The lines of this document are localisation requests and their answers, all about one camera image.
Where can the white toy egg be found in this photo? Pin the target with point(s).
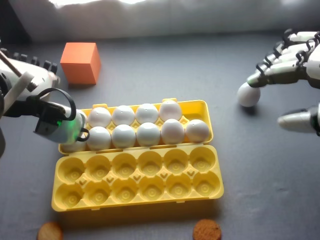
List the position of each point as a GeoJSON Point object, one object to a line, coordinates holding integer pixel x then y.
{"type": "Point", "coordinates": [170, 110]}
{"type": "Point", "coordinates": [123, 135]}
{"type": "Point", "coordinates": [99, 138]}
{"type": "Point", "coordinates": [148, 134]}
{"type": "Point", "coordinates": [197, 130]}
{"type": "Point", "coordinates": [147, 113]}
{"type": "Point", "coordinates": [99, 117]}
{"type": "Point", "coordinates": [122, 115]}
{"type": "Point", "coordinates": [172, 131]}
{"type": "Point", "coordinates": [248, 96]}

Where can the yellow egg carton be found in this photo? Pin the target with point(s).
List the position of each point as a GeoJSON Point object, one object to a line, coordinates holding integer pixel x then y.
{"type": "Point", "coordinates": [140, 175]}

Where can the light tan round biscuit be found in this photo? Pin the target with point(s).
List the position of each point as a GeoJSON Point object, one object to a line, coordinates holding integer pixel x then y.
{"type": "Point", "coordinates": [50, 231]}

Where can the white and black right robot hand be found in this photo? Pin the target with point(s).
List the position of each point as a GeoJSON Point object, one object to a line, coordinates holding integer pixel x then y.
{"type": "Point", "coordinates": [287, 71]}

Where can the orange cube block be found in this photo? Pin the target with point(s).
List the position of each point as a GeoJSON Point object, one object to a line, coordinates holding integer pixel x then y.
{"type": "Point", "coordinates": [80, 63]}

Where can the brown round biscuit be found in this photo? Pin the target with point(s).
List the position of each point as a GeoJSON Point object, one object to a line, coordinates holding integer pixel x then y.
{"type": "Point", "coordinates": [207, 230]}

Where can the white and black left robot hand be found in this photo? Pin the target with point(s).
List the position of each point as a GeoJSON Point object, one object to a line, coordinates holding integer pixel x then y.
{"type": "Point", "coordinates": [37, 75]}

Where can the grey table cloth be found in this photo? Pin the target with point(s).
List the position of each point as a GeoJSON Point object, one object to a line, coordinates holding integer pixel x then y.
{"type": "Point", "coordinates": [250, 162]}

